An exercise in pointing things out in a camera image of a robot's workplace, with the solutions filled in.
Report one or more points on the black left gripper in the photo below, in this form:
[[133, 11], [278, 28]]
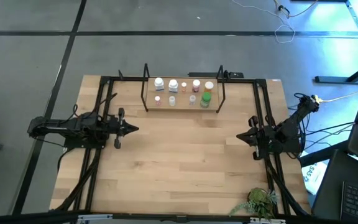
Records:
[[113, 127]]

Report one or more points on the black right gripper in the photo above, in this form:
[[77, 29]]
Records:
[[264, 140]]

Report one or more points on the translucent white plastic bottle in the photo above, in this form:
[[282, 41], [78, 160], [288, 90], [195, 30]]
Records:
[[172, 100]]

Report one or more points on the white melatonin bottle blue label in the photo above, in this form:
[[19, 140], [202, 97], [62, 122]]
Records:
[[173, 84], [158, 83]]

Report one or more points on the green caffeine bottle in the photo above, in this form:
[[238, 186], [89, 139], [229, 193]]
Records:
[[206, 98]]

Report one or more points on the clear plastic bottle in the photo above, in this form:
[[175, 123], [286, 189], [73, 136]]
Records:
[[192, 99]]

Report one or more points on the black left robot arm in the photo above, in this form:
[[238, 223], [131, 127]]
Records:
[[57, 127]]

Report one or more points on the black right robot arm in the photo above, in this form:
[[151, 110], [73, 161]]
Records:
[[300, 115]]

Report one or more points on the wooden shelf black metal legs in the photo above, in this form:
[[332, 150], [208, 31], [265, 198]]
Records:
[[180, 106]]

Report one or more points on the green potted plant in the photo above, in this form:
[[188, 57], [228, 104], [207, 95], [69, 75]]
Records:
[[257, 196]]

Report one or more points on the orange bottle white cap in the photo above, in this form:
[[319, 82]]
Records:
[[209, 85]]

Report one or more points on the black desk leg bar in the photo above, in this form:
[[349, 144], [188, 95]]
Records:
[[322, 155]]

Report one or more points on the white printed paper sheet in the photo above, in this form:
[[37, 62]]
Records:
[[314, 177]]

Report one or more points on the black side desk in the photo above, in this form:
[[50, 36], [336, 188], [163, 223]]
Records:
[[331, 186]]

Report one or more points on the black floor stand base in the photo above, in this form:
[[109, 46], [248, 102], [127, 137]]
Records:
[[331, 79]]

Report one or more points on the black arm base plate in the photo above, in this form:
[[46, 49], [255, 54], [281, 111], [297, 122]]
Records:
[[295, 148], [73, 144]]

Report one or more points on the black aluminium rail frame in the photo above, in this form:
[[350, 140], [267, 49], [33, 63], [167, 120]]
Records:
[[129, 79]]

